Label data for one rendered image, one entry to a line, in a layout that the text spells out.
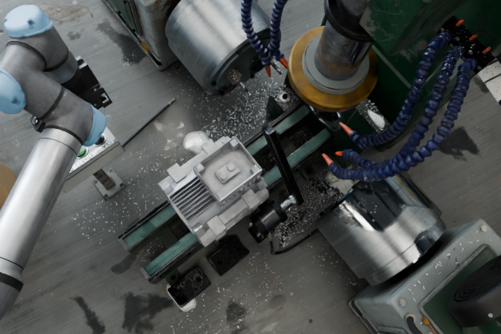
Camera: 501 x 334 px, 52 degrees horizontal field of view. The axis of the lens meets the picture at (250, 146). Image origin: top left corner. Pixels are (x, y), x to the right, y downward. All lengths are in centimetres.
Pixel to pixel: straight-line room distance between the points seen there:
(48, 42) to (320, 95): 52
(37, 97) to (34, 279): 67
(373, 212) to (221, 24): 56
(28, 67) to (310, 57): 52
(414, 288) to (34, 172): 78
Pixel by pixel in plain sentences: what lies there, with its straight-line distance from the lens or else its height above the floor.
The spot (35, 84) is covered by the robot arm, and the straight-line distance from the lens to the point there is 98.
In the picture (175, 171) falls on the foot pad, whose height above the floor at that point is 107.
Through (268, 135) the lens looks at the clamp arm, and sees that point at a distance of 109.
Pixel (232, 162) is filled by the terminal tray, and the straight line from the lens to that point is 116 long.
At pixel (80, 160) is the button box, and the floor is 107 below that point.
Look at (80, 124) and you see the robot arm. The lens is 100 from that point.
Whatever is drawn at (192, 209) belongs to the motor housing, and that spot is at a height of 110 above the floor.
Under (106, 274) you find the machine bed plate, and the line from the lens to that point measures 148.
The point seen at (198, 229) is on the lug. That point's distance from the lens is 116.
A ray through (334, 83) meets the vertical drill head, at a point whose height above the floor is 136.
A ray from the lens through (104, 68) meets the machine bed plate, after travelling 164.
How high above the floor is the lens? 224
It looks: 73 degrees down
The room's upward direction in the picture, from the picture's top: 11 degrees clockwise
